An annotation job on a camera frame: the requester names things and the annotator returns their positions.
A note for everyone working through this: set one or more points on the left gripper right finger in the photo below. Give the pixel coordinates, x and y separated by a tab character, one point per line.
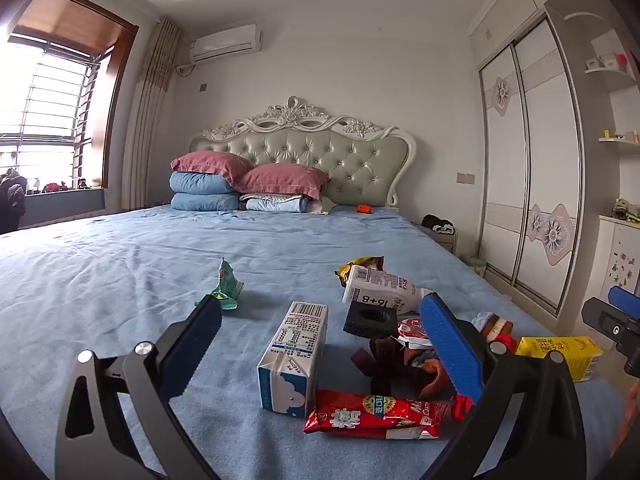
548	437

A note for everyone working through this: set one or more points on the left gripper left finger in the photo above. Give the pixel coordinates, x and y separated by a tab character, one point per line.
93	439

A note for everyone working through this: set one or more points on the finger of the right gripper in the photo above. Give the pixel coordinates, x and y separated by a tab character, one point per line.
624	301

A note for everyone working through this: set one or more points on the yellow drink carton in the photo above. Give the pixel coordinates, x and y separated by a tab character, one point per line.
580	353

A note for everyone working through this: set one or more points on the green wrapper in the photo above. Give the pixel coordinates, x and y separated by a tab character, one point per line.
227	292

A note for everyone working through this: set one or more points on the blue white milk carton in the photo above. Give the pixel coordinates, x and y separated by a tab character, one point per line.
287	371

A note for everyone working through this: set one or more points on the red white small wrapper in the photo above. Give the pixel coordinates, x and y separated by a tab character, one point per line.
412	335

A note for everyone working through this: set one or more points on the red snack bag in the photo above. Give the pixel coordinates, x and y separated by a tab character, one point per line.
383	417

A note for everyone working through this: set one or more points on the black square foam piece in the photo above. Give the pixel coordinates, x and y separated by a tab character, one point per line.
369	321

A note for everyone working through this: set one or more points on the white low cabinet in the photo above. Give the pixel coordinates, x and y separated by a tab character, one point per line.
616	261

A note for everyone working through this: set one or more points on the green yellow toys pile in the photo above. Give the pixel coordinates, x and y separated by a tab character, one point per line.
623	210

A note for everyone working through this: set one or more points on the blue bed sheet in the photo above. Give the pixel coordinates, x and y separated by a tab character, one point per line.
107	283

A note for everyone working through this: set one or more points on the grey bedside table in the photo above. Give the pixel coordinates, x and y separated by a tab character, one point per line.
448	241

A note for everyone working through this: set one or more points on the beige striped curtain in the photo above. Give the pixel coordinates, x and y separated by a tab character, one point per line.
149	96

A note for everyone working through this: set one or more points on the blue folded quilt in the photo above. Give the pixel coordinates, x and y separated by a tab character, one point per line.
202	192

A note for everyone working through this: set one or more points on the black white clothes pile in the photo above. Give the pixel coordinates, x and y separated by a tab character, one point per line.
438	225

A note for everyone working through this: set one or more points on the white blue folded blanket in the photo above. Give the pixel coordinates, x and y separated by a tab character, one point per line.
275	202

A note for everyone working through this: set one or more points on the left pink pillow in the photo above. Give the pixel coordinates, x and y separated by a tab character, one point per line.
225	164

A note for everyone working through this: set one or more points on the pink pillow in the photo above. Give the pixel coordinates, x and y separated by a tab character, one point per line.
285	178
225	164

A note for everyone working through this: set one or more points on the white milk bottle pouch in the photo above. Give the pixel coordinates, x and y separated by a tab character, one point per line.
383	289

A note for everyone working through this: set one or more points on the right pink pillow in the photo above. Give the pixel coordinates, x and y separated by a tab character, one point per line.
285	178

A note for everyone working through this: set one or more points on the yellow brown snack wrapper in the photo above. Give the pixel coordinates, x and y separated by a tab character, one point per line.
369	262

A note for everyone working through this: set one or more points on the small orange object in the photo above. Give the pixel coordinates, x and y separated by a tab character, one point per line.
364	209

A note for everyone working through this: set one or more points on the white sliding wardrobe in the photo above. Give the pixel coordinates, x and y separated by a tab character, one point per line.
533	161

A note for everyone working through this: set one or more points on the green tufted headboard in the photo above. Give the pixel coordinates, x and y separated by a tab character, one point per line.
364	161

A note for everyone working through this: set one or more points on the white air conditioner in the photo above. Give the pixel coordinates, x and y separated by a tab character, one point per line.
238	40

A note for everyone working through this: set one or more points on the beige wall switch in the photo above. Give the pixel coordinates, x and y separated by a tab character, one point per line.
465	178

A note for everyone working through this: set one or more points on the white wall shelf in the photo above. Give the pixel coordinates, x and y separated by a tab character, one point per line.
614	69

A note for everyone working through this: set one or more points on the window with wooden frame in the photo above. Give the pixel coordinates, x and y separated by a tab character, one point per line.
61	71

